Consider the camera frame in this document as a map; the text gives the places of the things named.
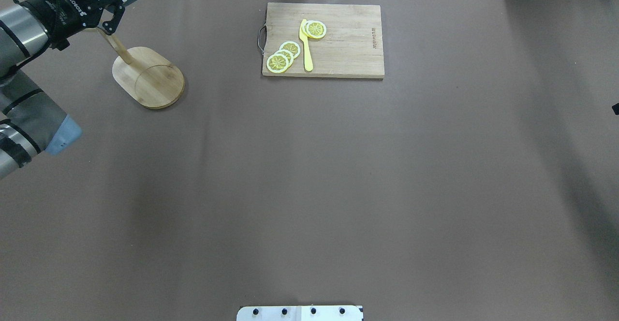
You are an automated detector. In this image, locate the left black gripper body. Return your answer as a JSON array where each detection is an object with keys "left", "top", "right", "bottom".
[{"left": 22, "top": 0, "right": 103, "bottom": 50}]

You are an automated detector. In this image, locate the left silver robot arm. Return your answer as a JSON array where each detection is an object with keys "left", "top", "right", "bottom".
[{"left": 0, "top": 0, "right": 136, "bottom": 178}]

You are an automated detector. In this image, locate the wooden mug tree rack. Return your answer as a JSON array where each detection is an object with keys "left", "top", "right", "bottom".
[{"left": 97, "top": 28, "right": 186, "bottom": 110}]

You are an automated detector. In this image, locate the lemon slice lower stack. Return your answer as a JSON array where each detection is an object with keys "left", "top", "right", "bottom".
[{"left": 274, "top": 49, "right": 295, "bottom": 67}]

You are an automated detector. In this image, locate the lemon slice stack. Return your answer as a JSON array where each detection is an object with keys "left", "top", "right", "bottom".
[
  {"left": 274, "top": 49, "right": 295, "bottom": 67},
  {"left": 279, "top": 41, "right": 301, "bottom": 59}
]

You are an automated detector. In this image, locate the lemon slice middle stack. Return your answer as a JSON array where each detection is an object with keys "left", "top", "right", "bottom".
[{"left": 279, "top": 41, "right": 301, "bottom": 59}]

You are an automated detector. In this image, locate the lemon slice behind knife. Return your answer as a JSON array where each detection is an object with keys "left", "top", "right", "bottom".
[{"left": 300, "top": 19, "right": 308, "bottom": 38}]

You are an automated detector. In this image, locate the yellow plastic knife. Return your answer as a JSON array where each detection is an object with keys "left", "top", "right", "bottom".
[{"left": 298, "top": 29, "right": 314, "bottom": 72}]

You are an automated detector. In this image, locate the lemon slice top right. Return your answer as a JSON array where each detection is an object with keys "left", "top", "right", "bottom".
[{"left": 303, "top": 20, "right": 327, "bottom": 39}]

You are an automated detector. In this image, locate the bamboo cutting board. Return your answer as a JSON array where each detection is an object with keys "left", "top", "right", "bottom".
[{"left": 262, "top": 2, "right": 385, "bottom": 79}]

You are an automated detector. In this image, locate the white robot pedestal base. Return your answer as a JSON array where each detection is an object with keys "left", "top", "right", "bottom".
[{"left": 236, "top": 305, "right": 365, "bottom": 321}]

